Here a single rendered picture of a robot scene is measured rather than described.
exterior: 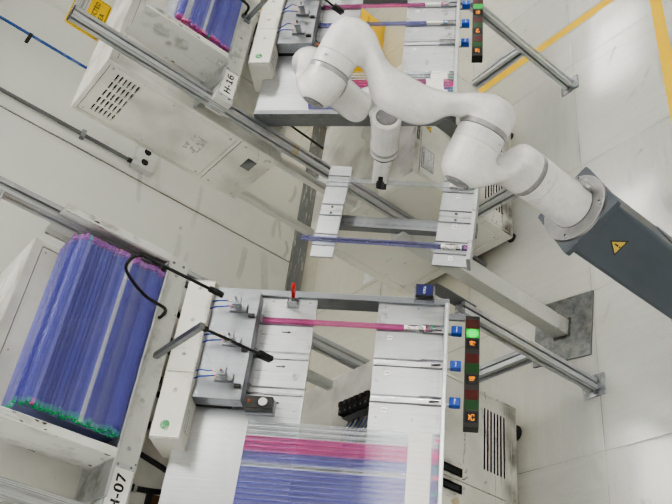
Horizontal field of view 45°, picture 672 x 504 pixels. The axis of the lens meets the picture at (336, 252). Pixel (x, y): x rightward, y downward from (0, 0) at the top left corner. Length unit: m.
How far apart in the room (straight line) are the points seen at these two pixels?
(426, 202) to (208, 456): 1.45
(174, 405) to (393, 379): 0.59
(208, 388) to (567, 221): 1.03
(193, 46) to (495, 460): 1.73
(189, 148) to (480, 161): 1.49
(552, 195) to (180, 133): 1.53
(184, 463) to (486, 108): 1.18
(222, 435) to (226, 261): 2.35
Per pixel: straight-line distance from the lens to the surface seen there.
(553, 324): 2.95
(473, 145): 1.92
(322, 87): 1.89
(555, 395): 2.96
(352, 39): 1.92
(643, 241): 2.25
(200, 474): 2.19
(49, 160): 4.24
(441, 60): 3.05
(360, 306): 2.38
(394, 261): 3.52
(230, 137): 3.04
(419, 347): 2.28
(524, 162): 2.00
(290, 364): 2.28
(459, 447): 2.68
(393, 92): 1.91
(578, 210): 2.13
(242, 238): 4.61
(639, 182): 3.16
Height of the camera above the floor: 2.11
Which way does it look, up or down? 28 degrees down
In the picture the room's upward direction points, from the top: 60 degrees counter-clockwise
